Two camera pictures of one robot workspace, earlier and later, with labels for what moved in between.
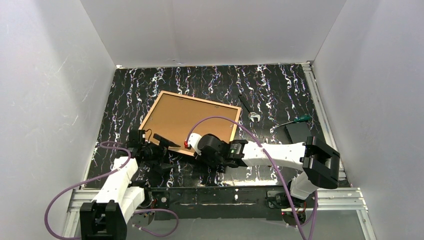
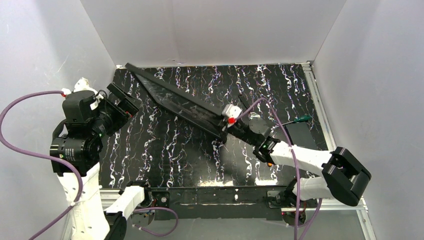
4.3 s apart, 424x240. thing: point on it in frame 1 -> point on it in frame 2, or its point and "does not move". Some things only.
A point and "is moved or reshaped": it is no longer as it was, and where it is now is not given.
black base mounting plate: x=238 y=203 does not move
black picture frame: x=172 y=117 is moved or reshaped
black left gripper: x=157 y=151 -> x=122 y=102
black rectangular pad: x=298 y=132 does not move
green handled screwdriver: x=303 y=118 does not move
